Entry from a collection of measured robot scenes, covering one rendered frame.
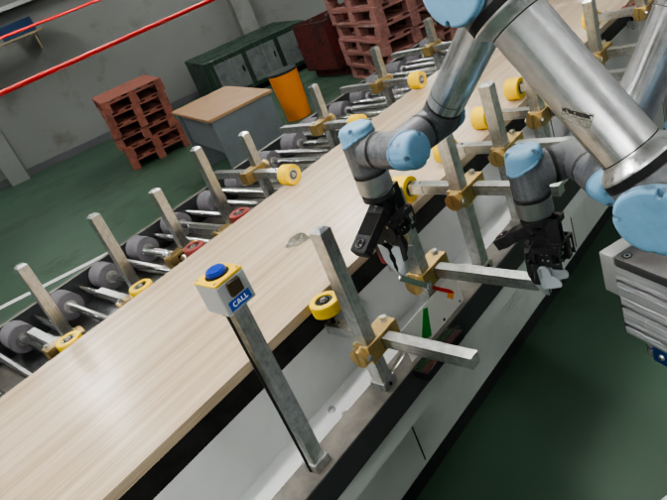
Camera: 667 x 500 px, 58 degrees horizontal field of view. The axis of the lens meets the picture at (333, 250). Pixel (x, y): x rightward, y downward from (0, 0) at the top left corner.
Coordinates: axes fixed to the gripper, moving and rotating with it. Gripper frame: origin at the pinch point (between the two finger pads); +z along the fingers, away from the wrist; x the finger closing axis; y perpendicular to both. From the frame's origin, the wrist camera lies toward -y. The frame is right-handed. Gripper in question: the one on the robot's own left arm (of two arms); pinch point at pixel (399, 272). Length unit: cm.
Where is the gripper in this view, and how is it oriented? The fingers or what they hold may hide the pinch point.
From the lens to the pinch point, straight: 137.9
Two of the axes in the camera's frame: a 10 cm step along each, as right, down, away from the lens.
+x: -7.1, -0.8, 7.0
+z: 3.5, 8.3, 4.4
